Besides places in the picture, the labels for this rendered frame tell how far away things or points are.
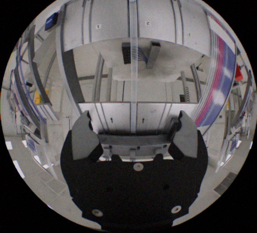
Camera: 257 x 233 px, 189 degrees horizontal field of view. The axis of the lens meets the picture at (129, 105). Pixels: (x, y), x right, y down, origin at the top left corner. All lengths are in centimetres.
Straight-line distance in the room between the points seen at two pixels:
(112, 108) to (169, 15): 32
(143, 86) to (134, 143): 181
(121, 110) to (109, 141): 15
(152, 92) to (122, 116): 180
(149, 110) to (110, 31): 25
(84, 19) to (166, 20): 19
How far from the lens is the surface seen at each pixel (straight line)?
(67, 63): 29
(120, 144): 35
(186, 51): 64
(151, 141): 36
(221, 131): 144
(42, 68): 113
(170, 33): 23
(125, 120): 31
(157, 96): 207
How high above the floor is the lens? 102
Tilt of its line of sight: 7 degrees down
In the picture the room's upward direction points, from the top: 179 degrees counter-clockwise
